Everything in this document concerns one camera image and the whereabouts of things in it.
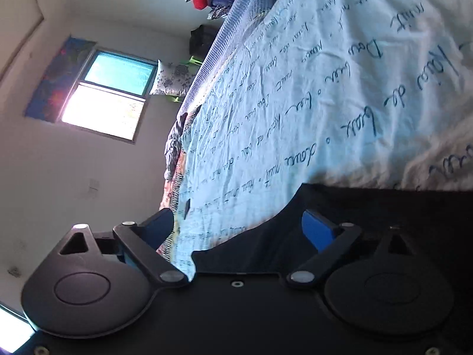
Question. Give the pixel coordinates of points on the floral quilt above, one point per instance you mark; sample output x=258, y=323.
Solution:
x=172, y=196

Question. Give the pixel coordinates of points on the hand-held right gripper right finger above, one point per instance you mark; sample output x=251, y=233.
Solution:
x=317, y=229

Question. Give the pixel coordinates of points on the dark grey cloth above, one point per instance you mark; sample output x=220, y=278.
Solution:
x=175, y=144

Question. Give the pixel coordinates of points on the black pants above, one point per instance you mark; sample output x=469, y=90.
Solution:
x=369, y=205

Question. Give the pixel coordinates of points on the black bag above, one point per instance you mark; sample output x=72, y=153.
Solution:
x=201, y=39

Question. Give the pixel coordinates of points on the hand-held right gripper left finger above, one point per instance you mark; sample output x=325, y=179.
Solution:
x=159, y=225

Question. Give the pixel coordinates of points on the green stool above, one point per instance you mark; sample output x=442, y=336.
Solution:
x=194, y=60

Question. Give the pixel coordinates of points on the small black flat object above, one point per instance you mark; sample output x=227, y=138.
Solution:
x=187, y=208

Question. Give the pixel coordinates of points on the blue striped blanket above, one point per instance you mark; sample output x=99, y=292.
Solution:
x=240, y=14

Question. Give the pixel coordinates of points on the white script-printed bed sheet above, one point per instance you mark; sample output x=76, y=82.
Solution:
x=295, y=81

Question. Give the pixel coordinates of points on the floral pillow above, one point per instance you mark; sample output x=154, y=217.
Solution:
x=172, y=79

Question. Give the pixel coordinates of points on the window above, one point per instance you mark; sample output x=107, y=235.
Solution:
x=111, y=96

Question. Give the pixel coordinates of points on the blue colourful curtain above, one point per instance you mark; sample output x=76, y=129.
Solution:
x=55, y=77

